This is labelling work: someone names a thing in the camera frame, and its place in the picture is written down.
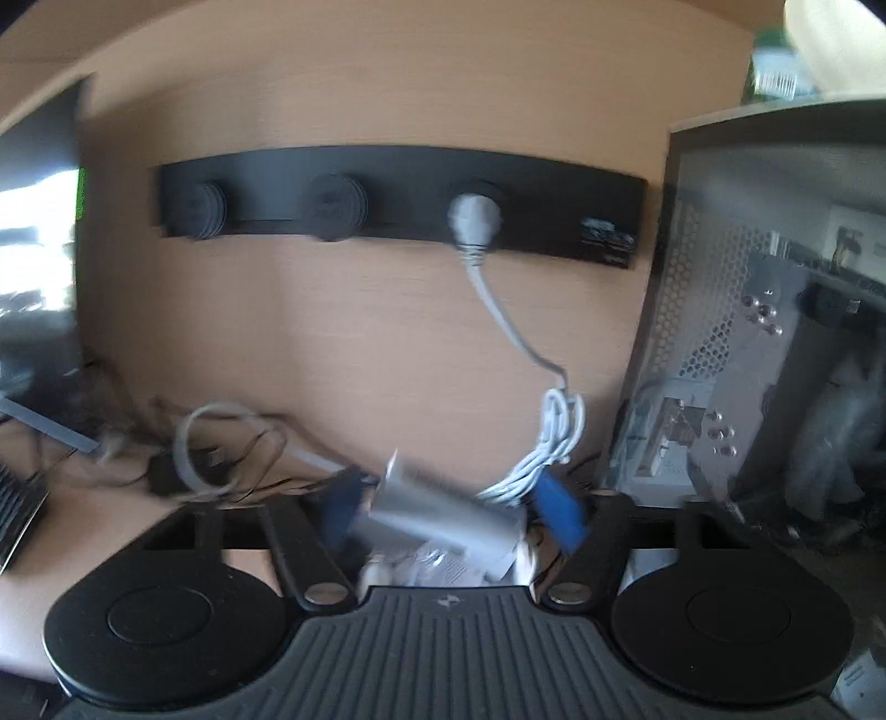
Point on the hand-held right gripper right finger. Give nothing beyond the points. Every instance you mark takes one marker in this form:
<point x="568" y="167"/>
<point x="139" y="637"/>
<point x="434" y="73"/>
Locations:
<point x="562" y="509"/>

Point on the black round plug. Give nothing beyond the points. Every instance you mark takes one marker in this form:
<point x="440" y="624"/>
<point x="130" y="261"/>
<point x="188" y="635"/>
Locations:
<point x="333" y="206"/>
<point x="206" y="211"/>

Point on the black wall power strip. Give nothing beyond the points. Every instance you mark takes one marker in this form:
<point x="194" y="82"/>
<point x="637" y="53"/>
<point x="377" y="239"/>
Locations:
<point x="401" y="187"/>

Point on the white printed packet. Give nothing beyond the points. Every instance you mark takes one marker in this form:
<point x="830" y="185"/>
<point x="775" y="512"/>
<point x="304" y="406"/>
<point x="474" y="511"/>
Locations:
<point x="450" y="571"/>

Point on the green box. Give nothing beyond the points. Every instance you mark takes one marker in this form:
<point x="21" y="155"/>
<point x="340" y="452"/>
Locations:
<point x="772" y="76"/>

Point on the black monitor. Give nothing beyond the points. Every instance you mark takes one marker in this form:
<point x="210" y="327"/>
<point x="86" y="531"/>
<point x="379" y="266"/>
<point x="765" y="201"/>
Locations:
<point x="38" y="263"/>

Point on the black power brick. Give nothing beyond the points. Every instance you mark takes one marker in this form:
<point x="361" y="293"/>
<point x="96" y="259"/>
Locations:
<point x="166" y="474"/>

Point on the white carton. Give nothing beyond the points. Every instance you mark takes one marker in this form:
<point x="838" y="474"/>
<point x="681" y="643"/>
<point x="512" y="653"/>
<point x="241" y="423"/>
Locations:
<point x="862" y="685"/>

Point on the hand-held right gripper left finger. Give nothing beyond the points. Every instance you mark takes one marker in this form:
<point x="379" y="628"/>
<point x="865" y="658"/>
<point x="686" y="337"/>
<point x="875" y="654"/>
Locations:
<point x="342" y="512"/>

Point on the computer case with glass panel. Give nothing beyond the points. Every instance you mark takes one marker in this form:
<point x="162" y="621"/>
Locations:
<point x="747" y="332"/>

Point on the cream rounded object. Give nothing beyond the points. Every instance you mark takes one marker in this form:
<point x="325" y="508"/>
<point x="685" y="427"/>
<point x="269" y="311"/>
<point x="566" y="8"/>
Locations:
<point x="837" y="41"/>

